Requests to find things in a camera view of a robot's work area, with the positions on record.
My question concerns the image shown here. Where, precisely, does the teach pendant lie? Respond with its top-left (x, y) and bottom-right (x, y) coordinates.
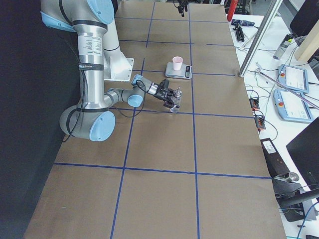
top-left (278, 64), bottom-right (310, 94)
top-left (273, 89), bottom-right (314, 123)

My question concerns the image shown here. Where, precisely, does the grabber stick green tip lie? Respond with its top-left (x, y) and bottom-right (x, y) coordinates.
top-left (237, 33), bottom-right (257, 50)

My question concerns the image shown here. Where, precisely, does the digital kitchen scale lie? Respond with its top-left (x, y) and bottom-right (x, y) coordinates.
top-left (165, 62), bottom-right (192, 79)

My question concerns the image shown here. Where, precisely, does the glass sauce bottle metal spout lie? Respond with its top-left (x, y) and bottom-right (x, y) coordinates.
top-left (170, 87), bottom-right (182, 113)

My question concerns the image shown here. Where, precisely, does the teach pendant near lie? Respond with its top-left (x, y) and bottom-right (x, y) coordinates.
top-left (273, 89), bottom-right (314, 123)

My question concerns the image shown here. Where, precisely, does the pink grabber stick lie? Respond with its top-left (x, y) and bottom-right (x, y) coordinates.
top-left (256, 68), bottom-right (319, 110)

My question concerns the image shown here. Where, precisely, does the black monitor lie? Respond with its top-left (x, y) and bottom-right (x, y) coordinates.
top-left (286, 119), bottom-right (319, 189)

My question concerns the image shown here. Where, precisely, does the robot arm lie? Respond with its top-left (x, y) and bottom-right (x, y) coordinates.
top-left (41, 0), bottom-right (181, 141)
top-left (172, 0), bottom-right (188, 17)

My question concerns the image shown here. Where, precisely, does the red bottle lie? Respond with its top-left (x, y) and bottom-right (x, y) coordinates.
top-left (227, 0), bottom-right (238, 22)

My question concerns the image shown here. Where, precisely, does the aluminium frame post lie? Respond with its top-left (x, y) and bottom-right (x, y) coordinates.
top-left (239, 0), bottom-right (283, 77)

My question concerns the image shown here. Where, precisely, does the orange black connector strip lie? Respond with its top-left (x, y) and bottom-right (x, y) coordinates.
top-left (249, 98), bottom-right (260, 111)

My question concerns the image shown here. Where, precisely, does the black box white label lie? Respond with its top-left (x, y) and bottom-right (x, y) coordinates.
top-left (260, 138), bottom-right (290, 178)

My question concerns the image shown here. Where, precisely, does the pink plastic cup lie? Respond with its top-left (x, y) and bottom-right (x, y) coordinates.
top-left (172, 56), bottom-right (183, 71)

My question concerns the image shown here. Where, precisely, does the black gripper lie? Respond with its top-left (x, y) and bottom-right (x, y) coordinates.
top-left (154, 86), bottom-right (180, 109)
top-left (177, 2), bottom-right (188, 17)

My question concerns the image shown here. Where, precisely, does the clear water bottle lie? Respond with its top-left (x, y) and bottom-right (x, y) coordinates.
top-left (273, 34), bottom-right (294, 60)

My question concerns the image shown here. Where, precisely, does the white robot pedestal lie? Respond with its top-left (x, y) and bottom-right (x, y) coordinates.
top-left (102, 20), bottom-right (134, 82)

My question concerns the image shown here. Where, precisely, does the black tripod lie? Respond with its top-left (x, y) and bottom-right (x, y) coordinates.
top-left (233, 23), bottom-right (245, 42)

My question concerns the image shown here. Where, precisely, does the teach pendant far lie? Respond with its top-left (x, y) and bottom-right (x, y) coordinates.
top-left (278, 64), bottom-right (310, 94)

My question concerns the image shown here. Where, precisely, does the folded blue umbrella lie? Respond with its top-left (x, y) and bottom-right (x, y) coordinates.
top-left (231, 19), bottom-right (255, 27)

